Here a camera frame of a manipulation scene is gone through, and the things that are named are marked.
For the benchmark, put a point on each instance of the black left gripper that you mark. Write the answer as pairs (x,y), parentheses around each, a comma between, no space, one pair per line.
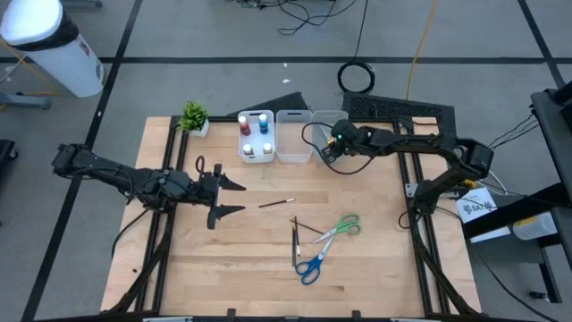
(207,190)

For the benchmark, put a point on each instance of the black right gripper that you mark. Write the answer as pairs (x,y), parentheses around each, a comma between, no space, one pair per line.
(342,134)

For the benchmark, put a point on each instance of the red paint bottle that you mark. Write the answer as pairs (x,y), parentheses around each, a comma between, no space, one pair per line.
(244,126)

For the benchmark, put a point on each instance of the blue paint bottle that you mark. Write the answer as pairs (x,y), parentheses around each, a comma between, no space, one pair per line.
(263,124)

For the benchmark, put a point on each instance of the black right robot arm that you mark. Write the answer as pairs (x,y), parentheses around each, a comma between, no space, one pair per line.
(424,143)

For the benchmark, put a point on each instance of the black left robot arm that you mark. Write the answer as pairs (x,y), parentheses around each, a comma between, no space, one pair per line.
(103,170)

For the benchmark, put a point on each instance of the white plastic storage bin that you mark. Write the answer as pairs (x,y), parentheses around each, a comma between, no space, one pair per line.
(255,138)
(293,138)
(318,129)

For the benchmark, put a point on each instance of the black perforated panel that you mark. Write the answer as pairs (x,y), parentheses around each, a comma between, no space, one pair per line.
(393,107)

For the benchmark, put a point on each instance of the black flat panel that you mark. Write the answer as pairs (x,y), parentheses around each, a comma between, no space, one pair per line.
(281,105)

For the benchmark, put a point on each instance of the green plant in white pot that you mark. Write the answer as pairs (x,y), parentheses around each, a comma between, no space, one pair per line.
(194,117)

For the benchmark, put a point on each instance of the white printed paper sheet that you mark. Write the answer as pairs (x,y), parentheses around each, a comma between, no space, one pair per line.
(476,205)

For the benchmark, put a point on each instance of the white flat box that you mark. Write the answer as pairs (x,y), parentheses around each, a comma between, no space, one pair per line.
(489,234)

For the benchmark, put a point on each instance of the black metal side table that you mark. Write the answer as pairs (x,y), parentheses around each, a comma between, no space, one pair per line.
(554,134)

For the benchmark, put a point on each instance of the translucent plastic jug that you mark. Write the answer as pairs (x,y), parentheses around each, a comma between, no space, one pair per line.
(534,226)

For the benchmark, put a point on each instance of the white trash can black liner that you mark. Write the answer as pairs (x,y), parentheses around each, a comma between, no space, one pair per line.
(58,62)

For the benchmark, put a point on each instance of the grey floor stand base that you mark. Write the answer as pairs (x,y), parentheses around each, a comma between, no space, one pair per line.
(22,100)

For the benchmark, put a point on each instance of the black metal table frame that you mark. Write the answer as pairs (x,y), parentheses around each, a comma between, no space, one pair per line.
(171,138)

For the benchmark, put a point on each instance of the silver arm base bracket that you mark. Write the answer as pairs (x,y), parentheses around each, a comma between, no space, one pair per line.
(410,190)

